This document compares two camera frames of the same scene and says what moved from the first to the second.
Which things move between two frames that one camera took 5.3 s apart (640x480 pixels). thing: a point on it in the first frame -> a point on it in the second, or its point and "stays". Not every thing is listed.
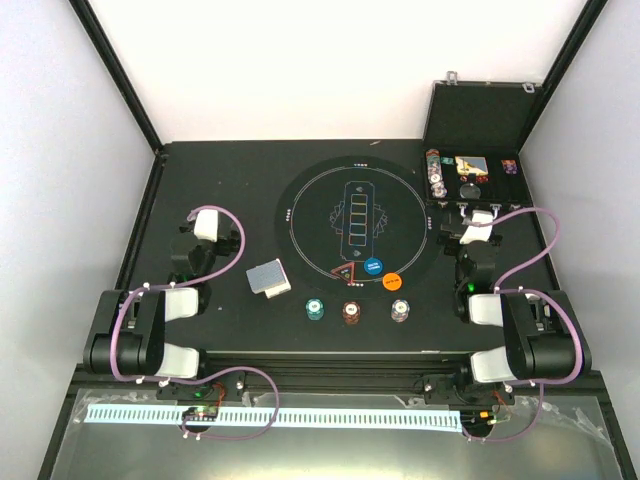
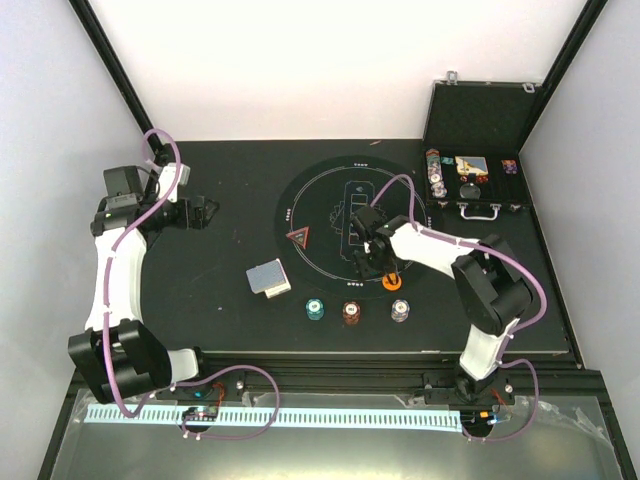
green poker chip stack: [315, 309] stays
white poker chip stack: [400, 310] stays
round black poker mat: [346, 223] stays
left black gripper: [234, 245] -> [188, 223]
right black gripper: [451, 235] -> [366, 270]
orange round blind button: [392, 281] stays
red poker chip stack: [351, 312] stays
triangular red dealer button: [346, 272] -> [299, 235]
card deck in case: [466, 165] stays
